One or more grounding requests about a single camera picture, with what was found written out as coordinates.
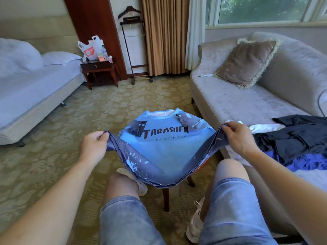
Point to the person's right hand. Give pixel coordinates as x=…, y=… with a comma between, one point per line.
x=240, y=139

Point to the person's left hand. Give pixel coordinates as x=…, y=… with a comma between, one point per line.
x=93, y=149

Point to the pile of clothes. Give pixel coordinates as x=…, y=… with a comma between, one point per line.
x=265, y=129

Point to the navy T-shirt white chest emblem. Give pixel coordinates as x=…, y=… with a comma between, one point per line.
x=296, y=135

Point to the light blue gradient splatter T-shirt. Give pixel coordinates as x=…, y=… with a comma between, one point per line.
x=168, y=150

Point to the person's right forearm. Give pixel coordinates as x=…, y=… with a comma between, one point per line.
x=291, y=191

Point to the person's left forearm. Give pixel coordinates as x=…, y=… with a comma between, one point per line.
x=46, y=206

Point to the person's right leg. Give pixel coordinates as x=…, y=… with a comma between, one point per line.
x=230, y=171

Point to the grey velvet chaise sofa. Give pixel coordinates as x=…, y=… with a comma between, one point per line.
x=235, y=99

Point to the white sneaker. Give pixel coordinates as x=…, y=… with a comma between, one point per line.
x=135, y=182
x=195, y=227

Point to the small white flat object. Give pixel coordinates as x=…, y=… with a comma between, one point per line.
x=206, y=75

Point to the blue denim shorts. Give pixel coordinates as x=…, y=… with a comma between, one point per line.
x=235, y=211

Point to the brown fringed cushion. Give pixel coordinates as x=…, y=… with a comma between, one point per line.
x=248, y=62

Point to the dark wooden nightstand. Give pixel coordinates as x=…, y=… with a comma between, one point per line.
x=97, y=66

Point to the white bed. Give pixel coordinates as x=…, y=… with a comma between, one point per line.
x=30, y=94

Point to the round wooden table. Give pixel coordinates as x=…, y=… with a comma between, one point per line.
x=166, y=199

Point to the white pillow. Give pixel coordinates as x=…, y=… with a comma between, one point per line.
x=61, y=58

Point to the white plastic bag red print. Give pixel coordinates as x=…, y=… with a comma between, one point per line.
x=87, y=51

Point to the plain white plastic bag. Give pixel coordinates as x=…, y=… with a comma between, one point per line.
x=98, y=47

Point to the white sheer curtain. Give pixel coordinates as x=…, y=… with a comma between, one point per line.
x=195, y=33

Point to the white duvet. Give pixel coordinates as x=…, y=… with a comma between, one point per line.
x=18, y=56

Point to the beige padded headboard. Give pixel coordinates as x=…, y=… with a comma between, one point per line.
x=46, y=33

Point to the beige curtain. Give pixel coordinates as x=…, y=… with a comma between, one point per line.
x=166, y=35

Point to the white framed window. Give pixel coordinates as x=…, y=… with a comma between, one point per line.
x=265, y=10

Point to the black valet stand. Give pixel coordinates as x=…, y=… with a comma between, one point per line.
x=130, y=20

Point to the dark wooden wall panel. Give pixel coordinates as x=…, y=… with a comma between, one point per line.
x=92, y=20

